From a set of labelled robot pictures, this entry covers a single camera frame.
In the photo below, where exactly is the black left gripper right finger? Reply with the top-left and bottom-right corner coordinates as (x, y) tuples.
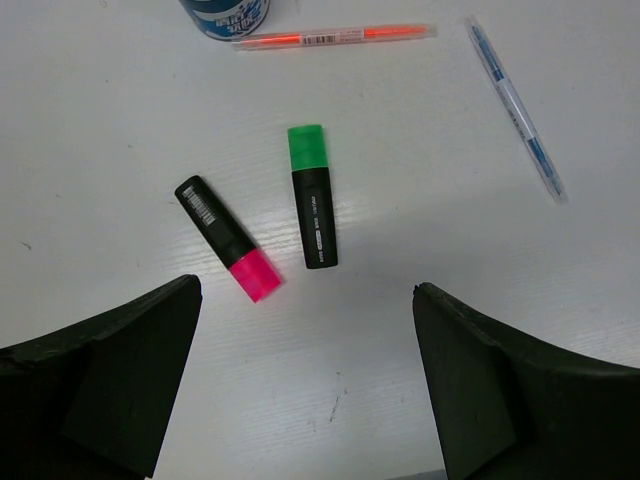
(412, 283), (639, 479)

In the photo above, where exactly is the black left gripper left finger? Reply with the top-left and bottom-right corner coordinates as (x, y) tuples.
(1, 275), (202, 479)

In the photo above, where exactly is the pink cap black highlighter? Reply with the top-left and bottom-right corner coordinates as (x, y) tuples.
(174, 175), (282, 303)

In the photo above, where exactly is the green cap black highlighter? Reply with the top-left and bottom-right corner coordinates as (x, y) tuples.
(287, 125), (338, 270)

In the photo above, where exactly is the blue slim pen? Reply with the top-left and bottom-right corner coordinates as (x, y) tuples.
(465, 16), (568, 205)

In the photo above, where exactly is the orange slim highlighter pen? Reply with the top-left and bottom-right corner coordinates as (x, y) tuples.
(231, 23), (438, 51)

